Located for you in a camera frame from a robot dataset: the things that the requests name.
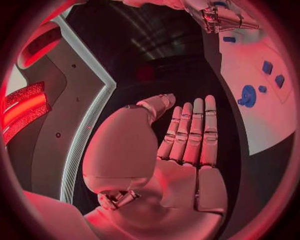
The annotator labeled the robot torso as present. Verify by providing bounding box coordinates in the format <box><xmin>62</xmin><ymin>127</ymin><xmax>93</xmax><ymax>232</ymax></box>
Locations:
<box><xmin>4</xmin><ymin>0</ymin><xmax>118</xmax><ymax>206</ymax></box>

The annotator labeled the blue gear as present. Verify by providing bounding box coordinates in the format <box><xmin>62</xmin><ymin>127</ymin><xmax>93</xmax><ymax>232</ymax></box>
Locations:
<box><xmin>236</xmin><ymin>84</ymin><xmax>257</xmax><ymax>108</ymax></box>

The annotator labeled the white task board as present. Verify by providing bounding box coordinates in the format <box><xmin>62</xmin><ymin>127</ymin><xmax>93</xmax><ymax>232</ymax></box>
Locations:
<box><xmin>210</xmin><ymin>11</ymin><xmax>298</xmax><ymax>156</ymax></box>

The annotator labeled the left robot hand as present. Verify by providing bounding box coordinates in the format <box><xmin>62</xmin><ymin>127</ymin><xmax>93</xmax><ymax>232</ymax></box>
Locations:
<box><xmin>81</xmin><ymin>93</ymin><xmax>229</xmax><ymax>240</ymax></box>

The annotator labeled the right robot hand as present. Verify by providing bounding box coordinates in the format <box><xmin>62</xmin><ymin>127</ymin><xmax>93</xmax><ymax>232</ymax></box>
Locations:
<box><xmin>186</xmin><ymin>0</ymin><xmax>262</xmax><ymax>35</ymax></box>

